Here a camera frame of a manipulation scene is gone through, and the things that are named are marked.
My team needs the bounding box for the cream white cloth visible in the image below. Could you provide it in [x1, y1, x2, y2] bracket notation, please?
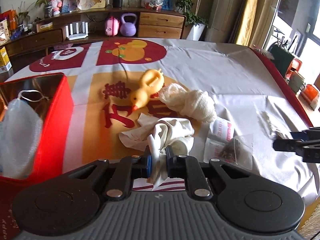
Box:
[119, 113, 195, 190]

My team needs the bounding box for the clear bag of dried tea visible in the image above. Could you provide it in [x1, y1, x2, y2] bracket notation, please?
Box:
[218, 134, 253, 170]

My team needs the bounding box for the white red printed packet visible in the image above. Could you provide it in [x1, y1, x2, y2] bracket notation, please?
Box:
[203, 118, 234, 163]

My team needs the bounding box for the white gauze towel roll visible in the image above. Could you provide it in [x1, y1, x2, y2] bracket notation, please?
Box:
[158, 83, 217, 123]

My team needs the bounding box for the yellow rubber duck toy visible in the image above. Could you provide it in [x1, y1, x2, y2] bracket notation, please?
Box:
[130, 68, 164, 111]

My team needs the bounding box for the white printed tablecloth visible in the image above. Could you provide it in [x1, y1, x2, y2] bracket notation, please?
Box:
[13, 38, 319, 204]

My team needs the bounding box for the red metal tin box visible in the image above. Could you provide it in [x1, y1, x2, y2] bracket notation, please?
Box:
[1, 73, 73, 239]

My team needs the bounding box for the white mesh laundry bag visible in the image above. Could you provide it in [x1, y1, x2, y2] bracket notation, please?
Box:
[1, 89, 49, 179]

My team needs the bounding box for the purple kettlebell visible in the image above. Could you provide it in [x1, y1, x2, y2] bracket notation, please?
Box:
[120, 13, 137, 37]

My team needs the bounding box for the pink toy case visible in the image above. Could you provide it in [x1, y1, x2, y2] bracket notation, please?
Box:
[105, 16, 120, 36]

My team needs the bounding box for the white wifi router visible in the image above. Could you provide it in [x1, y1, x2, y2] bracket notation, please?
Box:
[65, 21, 88, 41]

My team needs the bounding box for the wooden tv cabinet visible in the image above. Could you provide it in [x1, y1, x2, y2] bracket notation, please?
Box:
[3, 8, 186, 57]

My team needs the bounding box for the yellow carton box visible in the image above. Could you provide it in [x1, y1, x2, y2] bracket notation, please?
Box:
[0, 47, 12, 74]

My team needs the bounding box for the potted green tree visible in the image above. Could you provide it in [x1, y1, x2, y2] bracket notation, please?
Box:
[175, 0, 208, 41]

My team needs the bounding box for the small potted plant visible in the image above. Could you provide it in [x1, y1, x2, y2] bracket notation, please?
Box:
[35, 0, 53, 18]

